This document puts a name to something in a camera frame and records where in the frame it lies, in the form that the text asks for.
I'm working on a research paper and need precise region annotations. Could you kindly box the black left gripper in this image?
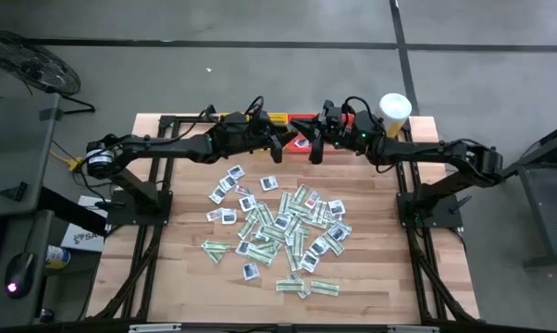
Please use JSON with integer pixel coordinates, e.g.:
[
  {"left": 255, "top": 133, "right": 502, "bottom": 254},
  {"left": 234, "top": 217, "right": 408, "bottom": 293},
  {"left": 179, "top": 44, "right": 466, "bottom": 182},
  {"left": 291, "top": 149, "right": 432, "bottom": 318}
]
[{"left": 248, "top": 110, "right": 300, "bottom": 164}]

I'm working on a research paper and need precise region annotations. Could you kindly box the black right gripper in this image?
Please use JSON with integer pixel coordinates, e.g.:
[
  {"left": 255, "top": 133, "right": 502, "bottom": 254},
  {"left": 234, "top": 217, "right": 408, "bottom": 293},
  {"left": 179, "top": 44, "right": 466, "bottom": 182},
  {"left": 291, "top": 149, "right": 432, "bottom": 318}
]
[{"left": 291, "top": 106, "right": 353, "bottom": 166}]

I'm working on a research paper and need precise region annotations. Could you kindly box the white yellow wipes canister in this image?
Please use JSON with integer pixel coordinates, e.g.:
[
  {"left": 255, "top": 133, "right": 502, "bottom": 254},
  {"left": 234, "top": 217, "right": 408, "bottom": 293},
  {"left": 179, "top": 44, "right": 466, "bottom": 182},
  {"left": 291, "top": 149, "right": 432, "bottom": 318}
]
[{"left": 375, "top": 92, "right": 413, "bottom": 140}]

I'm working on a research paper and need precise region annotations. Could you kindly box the yellow power plug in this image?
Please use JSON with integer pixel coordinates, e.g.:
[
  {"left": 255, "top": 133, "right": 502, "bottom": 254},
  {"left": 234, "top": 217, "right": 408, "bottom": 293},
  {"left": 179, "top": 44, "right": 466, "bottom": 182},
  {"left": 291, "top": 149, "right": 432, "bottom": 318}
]
[{"left": 49, "top": 150, "right": 85, "bottom": 175}]

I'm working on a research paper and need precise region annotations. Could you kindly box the black desk support bar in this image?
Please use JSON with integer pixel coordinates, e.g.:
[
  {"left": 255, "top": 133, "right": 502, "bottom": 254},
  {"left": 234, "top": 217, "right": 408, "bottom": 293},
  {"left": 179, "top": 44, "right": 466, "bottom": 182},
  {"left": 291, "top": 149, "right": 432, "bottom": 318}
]
[{"left": 37, "top": 187, "right": 109, "bottom": 237}]

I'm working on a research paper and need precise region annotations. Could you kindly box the white printed cardboard box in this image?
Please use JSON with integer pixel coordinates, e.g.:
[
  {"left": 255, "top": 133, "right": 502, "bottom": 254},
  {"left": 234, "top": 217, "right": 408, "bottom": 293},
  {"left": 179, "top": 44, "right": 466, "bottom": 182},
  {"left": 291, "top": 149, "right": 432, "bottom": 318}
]
[{"left": 59, "top": 194, "right": 111, "bottom": 253}]

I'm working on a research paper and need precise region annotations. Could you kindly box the black metal stand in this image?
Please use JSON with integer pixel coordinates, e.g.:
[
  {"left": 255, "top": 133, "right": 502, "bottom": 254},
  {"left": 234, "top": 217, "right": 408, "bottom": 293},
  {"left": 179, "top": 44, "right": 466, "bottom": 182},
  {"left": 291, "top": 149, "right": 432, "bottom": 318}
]
[{"left": 492, "top": 117, "right": 557, "bottom": 269}]

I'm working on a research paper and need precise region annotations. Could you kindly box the white yellow can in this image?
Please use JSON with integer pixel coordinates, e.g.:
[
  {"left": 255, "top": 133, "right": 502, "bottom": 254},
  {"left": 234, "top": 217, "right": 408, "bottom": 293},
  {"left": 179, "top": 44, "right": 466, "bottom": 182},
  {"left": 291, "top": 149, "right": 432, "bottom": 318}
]
[{"left": 44, "top": 244, "right": 71, "bottom": 270}]

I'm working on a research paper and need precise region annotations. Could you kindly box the black floor fan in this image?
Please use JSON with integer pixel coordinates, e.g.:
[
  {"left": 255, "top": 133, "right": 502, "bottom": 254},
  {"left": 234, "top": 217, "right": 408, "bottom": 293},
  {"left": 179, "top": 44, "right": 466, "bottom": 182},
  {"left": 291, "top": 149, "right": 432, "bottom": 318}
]
[{"left": 0, "top": 30, "right": 97, "bottom": 116}]

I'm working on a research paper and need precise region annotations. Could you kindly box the grey desk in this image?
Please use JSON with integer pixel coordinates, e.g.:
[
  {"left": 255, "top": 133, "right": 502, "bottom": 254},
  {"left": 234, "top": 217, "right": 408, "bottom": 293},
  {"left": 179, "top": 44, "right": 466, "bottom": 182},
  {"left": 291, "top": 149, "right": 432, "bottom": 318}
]
[{"left": 0, "top": 92, "right": 62, "bottom": 325}]

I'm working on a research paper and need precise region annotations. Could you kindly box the black computer mouse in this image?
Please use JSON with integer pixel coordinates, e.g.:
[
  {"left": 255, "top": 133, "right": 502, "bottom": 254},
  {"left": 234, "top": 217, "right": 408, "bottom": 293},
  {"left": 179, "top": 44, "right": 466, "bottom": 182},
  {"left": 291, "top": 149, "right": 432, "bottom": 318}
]
[{"left": 4, "top": 252, "right": 38, "bottom": 301}]

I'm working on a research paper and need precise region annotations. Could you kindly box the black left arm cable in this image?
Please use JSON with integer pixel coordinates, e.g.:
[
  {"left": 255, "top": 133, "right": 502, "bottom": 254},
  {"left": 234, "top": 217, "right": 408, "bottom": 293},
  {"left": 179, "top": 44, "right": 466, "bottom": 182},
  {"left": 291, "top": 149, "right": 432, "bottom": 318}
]
[{"left": 243, "top": 95, "right": 266, "bottom": 117}]

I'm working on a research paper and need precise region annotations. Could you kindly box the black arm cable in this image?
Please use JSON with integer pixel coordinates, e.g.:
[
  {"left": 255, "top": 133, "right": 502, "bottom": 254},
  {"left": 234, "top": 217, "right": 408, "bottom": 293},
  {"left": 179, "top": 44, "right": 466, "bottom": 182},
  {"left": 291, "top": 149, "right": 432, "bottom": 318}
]
[
  {"left": 342, "top": 95, "right": 377, "bottom": 126},
  {"left": 243, "top": 95, "right": 266, "bottom": 117}
]

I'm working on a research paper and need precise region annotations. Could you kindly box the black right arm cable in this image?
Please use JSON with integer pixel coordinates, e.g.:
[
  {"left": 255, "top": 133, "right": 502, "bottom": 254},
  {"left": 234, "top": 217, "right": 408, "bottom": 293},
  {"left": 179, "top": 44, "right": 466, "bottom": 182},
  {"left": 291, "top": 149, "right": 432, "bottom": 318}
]
[{"left": 342, "top": 95, "right": 377, "bottom": 126}]

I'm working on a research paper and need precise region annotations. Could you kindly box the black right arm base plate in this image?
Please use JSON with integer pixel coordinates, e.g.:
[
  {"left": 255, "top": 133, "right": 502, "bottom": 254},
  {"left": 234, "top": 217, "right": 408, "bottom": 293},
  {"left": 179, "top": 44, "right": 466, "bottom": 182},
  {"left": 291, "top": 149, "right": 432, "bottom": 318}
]
[{"left": 396, "top": 191, "right": 464, "bottom": 230}]

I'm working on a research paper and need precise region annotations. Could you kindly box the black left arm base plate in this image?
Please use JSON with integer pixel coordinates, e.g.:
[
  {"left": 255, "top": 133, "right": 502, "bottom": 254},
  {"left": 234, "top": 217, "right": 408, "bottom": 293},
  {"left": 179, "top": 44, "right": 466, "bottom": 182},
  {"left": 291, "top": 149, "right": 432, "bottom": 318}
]
[{"left": 105, "top": 189, "right": 173, "bottom": 228}]

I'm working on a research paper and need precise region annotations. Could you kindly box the silver metal bracket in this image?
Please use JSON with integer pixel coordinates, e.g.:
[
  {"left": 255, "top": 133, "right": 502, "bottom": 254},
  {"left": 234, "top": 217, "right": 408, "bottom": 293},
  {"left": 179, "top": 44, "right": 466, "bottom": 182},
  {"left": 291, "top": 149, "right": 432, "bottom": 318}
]
[
  {"left": 388, "top": 325, "right": 441, "bottom": 333},
  {"left": 129, "top": 323, "right": 182, "bottom": 333}
]

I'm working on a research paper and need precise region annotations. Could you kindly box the black desk bracket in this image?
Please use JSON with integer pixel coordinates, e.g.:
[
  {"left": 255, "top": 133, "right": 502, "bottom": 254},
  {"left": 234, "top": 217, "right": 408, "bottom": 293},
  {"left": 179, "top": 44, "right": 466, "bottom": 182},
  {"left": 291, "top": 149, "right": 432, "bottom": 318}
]
[{"left": 0, "top": 181, "right": 30, "bottom": 204}]

